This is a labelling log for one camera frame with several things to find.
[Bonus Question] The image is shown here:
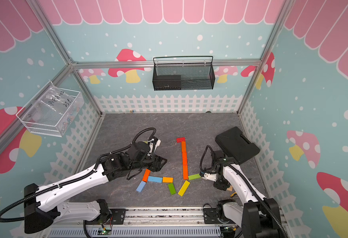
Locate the orange long block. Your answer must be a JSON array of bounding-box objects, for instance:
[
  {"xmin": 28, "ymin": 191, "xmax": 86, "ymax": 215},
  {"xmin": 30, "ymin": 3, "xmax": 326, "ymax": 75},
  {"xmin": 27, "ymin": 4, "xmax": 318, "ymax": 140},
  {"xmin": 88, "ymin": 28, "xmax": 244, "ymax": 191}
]
[{"xmin": 142, "ymin": 169, "xmax": 151, "ymax": 182}]

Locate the blue long block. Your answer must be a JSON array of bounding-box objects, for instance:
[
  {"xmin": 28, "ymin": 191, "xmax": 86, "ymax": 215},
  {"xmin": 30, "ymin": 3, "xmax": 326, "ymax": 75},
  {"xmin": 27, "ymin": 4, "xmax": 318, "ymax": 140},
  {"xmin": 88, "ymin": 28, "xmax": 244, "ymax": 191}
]
[{"xmin": 148, "ymin": 176, "xmax": 163, "ymax": 183}]

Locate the small orange-yellow block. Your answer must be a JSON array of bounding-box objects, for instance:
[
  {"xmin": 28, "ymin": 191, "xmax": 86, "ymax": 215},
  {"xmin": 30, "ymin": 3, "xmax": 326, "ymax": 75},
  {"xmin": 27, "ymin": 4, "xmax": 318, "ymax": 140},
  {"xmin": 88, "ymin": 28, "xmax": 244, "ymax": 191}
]
[{"xmin": 162, "ymin": 177, "xmax": 174, "ymax": 183}]

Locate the light blue block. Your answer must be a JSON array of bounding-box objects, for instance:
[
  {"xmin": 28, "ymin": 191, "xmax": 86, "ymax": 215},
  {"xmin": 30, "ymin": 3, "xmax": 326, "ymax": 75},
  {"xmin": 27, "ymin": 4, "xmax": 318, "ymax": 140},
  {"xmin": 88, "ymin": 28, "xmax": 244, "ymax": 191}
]
[{"xmin": 136, "ymin": 180, "xmax": 146, "ymax": 192}]

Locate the red block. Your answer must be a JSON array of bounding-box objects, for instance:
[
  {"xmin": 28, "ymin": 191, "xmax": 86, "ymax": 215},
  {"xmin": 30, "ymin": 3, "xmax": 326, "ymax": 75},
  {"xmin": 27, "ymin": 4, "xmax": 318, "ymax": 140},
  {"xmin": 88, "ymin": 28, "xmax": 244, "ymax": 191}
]
[{"xmin": 177, "ymin": 137, "xmax": 185, "ymax": 143}]

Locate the yellow-green wide block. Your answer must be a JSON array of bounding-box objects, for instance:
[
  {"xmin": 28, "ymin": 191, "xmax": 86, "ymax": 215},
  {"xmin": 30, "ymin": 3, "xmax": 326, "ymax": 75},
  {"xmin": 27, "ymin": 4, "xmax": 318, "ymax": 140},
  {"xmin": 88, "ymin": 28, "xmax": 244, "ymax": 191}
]
[{"xmin": 178, "ymin": 180, "xmax": 190, "ymax": 196}]

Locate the green block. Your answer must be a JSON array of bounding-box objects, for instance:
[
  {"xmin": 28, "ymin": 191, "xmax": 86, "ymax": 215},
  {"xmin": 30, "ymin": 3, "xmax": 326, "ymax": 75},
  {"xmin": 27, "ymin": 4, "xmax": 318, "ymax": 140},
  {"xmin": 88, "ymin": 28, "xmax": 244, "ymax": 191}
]
[{"xmin": 168, "ymin": 183, "xmax": 177, "ymax": 195}]

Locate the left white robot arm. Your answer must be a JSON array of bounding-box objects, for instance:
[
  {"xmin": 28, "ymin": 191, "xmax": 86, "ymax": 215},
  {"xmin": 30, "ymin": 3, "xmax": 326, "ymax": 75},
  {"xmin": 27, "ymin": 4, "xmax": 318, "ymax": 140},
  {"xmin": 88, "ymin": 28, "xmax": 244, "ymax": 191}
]
[{"xmin": 0, "ymin": 128, "xmax": 168, "ymax": 234}]

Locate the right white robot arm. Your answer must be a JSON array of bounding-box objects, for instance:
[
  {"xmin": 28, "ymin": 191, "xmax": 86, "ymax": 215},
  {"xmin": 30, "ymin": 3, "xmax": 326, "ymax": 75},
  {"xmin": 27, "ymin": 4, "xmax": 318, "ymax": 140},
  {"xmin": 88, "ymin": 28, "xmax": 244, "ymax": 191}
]
[{"xmin": 199, "ymin": 145, "xmax": 289, "ymax": 238}]

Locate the black plastic tool case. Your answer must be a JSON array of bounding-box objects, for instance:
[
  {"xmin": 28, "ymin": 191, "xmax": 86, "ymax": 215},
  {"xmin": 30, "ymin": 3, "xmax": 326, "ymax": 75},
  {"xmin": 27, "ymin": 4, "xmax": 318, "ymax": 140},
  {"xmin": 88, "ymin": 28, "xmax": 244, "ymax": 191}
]
[{"xmin": 215, "ymin": 127, "xmax": 260, "ymax": 165}]

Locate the black box in basket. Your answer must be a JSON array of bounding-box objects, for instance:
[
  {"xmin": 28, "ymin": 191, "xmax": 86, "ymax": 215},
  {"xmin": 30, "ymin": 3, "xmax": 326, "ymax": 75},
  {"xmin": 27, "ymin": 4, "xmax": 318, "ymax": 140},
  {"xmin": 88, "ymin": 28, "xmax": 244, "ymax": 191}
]
[{"xmin": 153, "ymin": 75, "xmax": 182, "ymax": 91}]

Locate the green circuit board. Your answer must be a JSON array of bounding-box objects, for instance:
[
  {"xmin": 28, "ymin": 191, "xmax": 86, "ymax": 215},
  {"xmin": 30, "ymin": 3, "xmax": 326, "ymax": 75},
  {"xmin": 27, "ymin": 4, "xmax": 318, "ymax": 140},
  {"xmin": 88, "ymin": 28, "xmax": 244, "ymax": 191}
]
[{"xmin": 98, "ymin": 228, "xmax": 112, "ymax": 236}]

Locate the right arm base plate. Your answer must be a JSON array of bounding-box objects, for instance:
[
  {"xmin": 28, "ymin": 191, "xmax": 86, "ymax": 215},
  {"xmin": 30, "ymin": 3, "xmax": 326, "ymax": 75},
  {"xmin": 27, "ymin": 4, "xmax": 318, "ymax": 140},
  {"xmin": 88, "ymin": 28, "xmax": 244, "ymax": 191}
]
[{"xmin": 202, "ymin": 208, "xmax": 232, "ymax": 224}]

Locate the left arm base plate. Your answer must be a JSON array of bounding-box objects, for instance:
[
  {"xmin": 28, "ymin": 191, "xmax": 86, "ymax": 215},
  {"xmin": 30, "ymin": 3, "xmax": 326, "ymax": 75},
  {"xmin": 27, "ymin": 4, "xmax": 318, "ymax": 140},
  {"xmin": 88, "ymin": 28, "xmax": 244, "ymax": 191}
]
[{"xmin": 109, "ymin": 208, "xmax": 126, "ymax": 225}]

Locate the black wire mesh basket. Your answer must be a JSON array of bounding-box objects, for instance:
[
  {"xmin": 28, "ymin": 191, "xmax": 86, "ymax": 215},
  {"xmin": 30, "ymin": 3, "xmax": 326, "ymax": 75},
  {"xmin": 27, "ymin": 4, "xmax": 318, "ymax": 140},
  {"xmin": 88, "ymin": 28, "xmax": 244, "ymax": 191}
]
[{"xmin": 153, "ymin": 56, "xmax": 215, "ymax": 90}]

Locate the clear plastic wall bin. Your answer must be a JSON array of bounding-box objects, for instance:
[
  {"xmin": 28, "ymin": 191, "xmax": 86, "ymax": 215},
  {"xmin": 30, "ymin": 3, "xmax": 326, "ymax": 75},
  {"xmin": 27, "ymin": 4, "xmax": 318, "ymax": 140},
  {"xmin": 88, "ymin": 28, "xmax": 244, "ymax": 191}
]
[{"xmin": 16, "ymin": 81, "xmax": 84, "ymax": 137}]

